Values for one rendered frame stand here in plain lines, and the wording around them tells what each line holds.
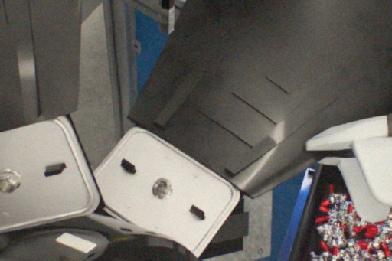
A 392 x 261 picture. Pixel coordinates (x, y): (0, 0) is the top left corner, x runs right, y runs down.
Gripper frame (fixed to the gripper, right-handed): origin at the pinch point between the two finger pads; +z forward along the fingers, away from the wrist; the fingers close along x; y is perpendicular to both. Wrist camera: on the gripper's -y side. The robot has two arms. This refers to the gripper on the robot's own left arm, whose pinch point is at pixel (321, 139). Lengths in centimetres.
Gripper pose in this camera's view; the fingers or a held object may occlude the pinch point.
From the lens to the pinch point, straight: 54.8
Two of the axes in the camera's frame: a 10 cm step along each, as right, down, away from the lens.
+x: -0.4, 3.7, 9.3
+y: 0.3, 9.3, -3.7
